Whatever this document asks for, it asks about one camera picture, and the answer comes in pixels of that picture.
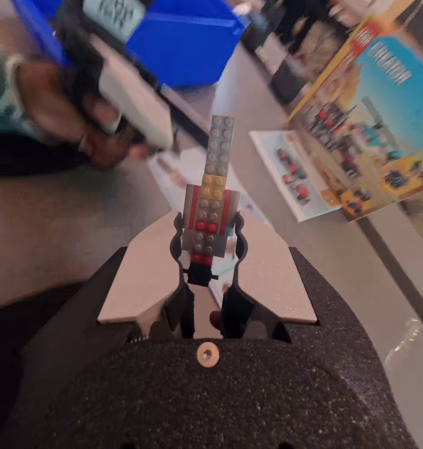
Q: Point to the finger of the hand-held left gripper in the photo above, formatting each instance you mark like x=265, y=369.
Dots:
x=137, y=105

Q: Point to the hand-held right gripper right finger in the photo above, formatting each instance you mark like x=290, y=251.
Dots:
x=271, y=277

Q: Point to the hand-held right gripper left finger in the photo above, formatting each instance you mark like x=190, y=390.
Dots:
x=144, y=277

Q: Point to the grey and red lego build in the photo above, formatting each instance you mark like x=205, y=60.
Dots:
x=211, y=224

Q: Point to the tan square lego plate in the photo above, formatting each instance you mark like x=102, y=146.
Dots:
x=213, y=186

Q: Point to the person's left forearm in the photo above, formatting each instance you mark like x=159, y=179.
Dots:
x=1, y=101

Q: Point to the blue plastic bin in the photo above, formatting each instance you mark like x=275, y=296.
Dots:
x=183, y=49

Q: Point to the yellow lego set box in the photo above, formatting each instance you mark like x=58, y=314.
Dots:
x=383, y=105

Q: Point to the person's left hand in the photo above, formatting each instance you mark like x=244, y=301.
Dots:
x=57, y=112

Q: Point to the open instruction booklet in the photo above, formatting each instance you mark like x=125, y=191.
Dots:
x=183, y=165

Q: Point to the closed instruction booklet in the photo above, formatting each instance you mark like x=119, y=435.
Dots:
x=285, y=158

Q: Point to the clear plastic bag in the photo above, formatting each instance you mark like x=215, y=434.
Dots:
x=408, y=336

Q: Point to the dark background furniture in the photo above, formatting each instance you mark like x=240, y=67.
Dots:
x=288, y=80

